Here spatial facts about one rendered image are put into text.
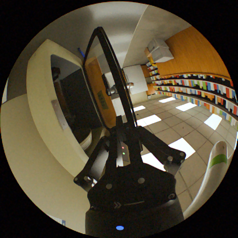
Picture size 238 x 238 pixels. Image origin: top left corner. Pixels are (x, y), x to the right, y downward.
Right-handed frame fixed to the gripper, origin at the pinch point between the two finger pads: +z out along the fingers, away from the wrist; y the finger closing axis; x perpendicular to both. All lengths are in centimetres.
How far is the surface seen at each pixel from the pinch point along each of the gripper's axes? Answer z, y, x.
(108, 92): 2.4, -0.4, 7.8
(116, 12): -1.8, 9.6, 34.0
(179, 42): 106, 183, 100
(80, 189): 4, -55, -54
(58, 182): -2, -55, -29
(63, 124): -2.5, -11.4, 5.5
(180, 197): -24, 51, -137
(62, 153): -3.9, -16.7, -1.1
